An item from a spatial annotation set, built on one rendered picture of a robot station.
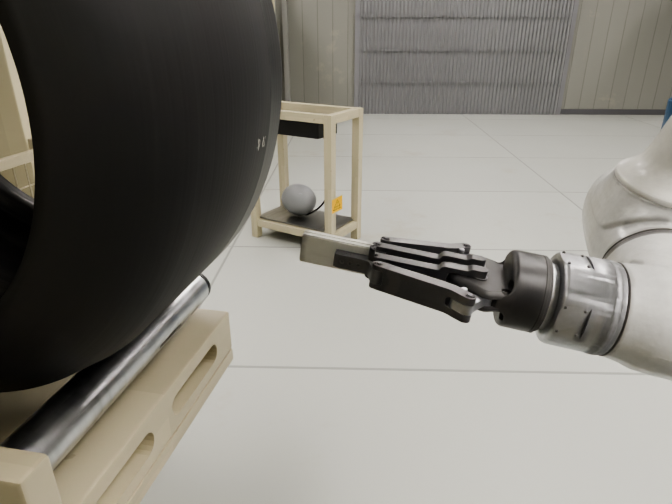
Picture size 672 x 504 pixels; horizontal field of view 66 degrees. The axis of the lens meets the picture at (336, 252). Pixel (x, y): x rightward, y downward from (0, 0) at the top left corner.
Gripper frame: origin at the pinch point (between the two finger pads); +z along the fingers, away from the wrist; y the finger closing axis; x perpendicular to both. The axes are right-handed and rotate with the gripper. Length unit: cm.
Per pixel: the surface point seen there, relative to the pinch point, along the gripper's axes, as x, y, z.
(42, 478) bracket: 9.7, 24.7, 14.3
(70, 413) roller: 12.4, 16.5, 18.4
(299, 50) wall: 38, -747, 200
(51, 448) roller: 13.0, 19.7, 17.8
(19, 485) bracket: 8.8, 26.2, 14.7
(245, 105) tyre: -13.7, 5.2, 8.5
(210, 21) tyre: -19.8, 10.1, 9.6
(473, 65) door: 23, -785, -54
